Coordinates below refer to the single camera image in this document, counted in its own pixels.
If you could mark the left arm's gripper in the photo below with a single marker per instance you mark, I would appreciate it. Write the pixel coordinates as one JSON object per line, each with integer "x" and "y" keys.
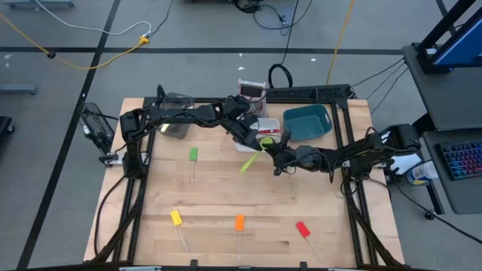
{"x": 241, "y": 124}

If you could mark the right arm's gripper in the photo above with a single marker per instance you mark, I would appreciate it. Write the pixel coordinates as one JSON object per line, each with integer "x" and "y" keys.
{"x": 293, "y": 160}

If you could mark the grey floor rail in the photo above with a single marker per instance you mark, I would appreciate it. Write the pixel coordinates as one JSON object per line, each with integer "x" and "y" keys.
{"x": 37, "y": 3}

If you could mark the backlit rainbow keyboard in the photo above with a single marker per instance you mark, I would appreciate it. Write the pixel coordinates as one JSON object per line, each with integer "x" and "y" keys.
{"x": 465, "y": 160}

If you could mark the black monitor on stand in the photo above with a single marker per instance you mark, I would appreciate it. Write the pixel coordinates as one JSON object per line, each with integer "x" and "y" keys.
{"x": 463, "y": 49}

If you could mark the white paper sheet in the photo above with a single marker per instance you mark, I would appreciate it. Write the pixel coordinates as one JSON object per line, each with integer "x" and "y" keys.
{"x": 408, "y": 165}

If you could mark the pink metal box grater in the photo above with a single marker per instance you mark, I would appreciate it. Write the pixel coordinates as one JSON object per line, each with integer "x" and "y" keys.
{"x": 251, "y": 90}

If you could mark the white plastic bin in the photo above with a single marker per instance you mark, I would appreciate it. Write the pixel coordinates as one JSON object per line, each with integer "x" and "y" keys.
{"x": 269, "y": 124}

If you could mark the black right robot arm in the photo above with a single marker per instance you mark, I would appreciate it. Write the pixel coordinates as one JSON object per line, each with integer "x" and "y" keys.
{"x": 357, "y": 154}

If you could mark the black mesh box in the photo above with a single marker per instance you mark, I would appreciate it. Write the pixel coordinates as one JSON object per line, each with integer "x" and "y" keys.
{"x": 96, "y": 126}

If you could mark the black caster base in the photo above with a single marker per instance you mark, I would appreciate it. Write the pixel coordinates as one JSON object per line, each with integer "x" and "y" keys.
{"x": 5, "y": 125}

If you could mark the teal plastic bin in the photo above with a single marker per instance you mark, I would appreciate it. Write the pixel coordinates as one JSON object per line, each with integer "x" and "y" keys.
{"x": 307, "y": 122}

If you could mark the black perforated strip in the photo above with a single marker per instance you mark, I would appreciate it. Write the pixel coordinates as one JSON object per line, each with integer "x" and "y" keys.
{"x": 309, "y": 93}

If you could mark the grey operator cart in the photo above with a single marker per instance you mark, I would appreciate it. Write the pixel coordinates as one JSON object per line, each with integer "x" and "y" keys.
{"x": 440, "y": 98}

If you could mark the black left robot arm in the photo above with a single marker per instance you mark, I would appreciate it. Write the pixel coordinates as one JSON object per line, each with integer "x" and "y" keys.
{"x": 188, "y": 113}

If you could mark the black aluminium table frame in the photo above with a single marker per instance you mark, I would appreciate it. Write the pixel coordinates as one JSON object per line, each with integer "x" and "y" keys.
{"x": 211, "y": 100}

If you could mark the grey translucent plastic bin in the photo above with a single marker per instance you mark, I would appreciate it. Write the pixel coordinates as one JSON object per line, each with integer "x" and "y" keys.
{"x": 179, "y": 131}

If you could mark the lime green silicone spoon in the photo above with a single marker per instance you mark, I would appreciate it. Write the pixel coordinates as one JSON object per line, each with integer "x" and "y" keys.
{"x": 248, "y": 163}

